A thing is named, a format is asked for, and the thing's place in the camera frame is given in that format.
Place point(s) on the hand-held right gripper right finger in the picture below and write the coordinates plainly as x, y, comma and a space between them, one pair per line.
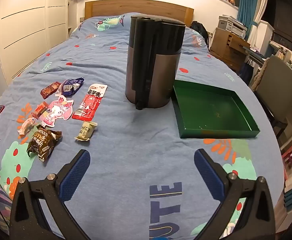
208, 173

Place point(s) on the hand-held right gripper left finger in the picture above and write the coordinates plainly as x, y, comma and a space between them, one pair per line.
76, 172

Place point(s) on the brown crinkled snack packet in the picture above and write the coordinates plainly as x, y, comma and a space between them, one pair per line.
42, 142

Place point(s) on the green box tray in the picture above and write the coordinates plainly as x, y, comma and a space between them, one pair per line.
210, 112

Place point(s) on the pink cartoon snack packet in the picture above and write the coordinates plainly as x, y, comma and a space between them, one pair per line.
58, 110

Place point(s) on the maroon snack packet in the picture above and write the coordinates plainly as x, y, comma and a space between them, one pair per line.
49, 90

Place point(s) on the red and white snack packet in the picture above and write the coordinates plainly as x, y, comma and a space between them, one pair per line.
89, 102

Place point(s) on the blue and white snack packet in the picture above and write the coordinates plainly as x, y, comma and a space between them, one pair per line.
71, 85

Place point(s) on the small white candy packet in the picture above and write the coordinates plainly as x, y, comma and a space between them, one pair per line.
26, 126

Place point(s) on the small beige snack packet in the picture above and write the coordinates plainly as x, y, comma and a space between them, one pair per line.
86, 131

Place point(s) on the small red candy packet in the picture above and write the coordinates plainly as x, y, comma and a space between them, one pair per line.
39, 108

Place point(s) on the dark blue bag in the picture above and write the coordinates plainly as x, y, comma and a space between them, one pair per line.
245, 72

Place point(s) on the white wardrobe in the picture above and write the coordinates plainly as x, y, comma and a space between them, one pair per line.
31, 17

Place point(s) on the grey chair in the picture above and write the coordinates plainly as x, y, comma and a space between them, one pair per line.
278, 87

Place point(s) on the teal edged desk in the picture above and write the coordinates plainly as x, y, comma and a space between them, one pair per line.
257, 57

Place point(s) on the wooden cabinet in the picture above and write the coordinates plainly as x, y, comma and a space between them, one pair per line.
225, 47

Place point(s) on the black backpack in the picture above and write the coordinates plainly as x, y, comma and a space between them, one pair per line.
199, 31

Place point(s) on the white printer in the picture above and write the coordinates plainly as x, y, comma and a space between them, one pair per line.
232, 25

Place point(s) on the long teal curtain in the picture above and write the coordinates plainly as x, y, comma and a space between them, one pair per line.
247, 5

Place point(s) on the wooden bed headboard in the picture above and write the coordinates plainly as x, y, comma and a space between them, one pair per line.
136, 7

